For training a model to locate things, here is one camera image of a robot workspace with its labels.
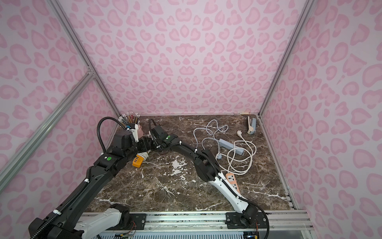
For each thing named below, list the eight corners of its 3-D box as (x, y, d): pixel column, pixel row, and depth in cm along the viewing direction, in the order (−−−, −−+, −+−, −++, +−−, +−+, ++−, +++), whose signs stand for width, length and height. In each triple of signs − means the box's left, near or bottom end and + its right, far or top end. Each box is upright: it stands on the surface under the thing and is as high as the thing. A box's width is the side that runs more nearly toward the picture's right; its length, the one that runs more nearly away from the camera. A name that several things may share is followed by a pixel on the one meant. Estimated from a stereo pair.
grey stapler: (247, 134, 110) (248, 130, 107) (247, 119, 120) (248, 116, 116) (255, 135, 110) (256, 132, 106) (254, 120, 119) (255, 117, 116)
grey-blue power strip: (216, 145, 103) (217, 141, 100) (220, 140, 106) (220, 137, 103) (240, 158, 97) (241, 155, 94) (243, 153, 99) (244, 149, 96)
